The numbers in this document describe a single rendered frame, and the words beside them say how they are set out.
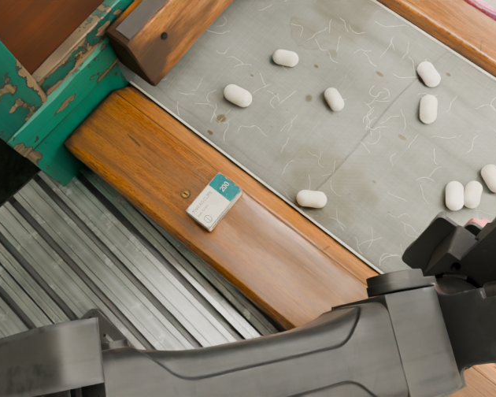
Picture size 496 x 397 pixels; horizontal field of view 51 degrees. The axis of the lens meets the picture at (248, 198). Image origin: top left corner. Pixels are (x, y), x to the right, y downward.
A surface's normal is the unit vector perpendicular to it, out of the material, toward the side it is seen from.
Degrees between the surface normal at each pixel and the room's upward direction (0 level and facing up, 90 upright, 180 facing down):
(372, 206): 0
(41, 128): 90
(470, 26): 0
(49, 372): 8
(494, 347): 42
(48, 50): 90
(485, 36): 0
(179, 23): 67
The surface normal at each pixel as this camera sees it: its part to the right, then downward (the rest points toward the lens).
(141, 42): 0.70, 0.44
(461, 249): 0.39, -0.68
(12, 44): 0.78, 0.60
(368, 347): 0.47, -0.32
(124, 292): -0.03, -0.25
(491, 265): -0.50, 0.42
